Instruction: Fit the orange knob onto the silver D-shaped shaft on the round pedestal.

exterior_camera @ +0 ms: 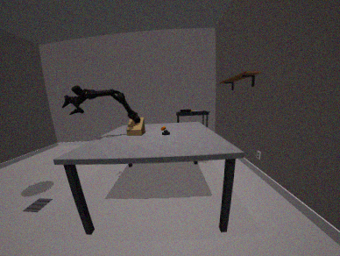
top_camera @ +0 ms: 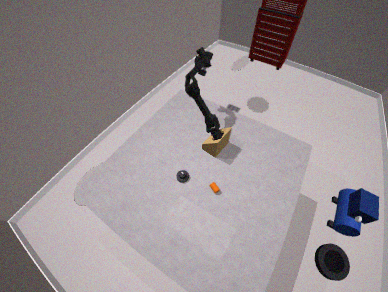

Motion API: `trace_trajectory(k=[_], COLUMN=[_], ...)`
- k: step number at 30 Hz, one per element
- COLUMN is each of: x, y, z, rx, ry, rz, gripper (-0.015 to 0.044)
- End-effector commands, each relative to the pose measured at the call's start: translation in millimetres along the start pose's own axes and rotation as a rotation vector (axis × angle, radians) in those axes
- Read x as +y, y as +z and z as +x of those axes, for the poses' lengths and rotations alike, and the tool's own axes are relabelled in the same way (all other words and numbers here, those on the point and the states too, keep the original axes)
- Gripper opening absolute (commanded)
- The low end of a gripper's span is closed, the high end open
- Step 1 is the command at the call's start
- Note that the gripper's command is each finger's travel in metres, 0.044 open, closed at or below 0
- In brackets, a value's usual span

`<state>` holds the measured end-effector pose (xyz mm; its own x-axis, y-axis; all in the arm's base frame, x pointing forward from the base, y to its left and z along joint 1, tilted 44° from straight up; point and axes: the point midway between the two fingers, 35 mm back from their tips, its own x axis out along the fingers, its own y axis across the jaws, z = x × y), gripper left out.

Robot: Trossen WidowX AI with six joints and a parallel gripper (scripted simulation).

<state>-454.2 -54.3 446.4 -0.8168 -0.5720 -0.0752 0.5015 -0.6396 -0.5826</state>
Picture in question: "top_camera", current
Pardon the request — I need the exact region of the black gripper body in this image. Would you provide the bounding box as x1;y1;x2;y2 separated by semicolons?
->
198;51;213;76

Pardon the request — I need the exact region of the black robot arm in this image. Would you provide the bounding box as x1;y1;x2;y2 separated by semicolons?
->
185;47;224;141

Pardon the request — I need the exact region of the orange knob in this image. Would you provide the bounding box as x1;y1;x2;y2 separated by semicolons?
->
210;183;220;193

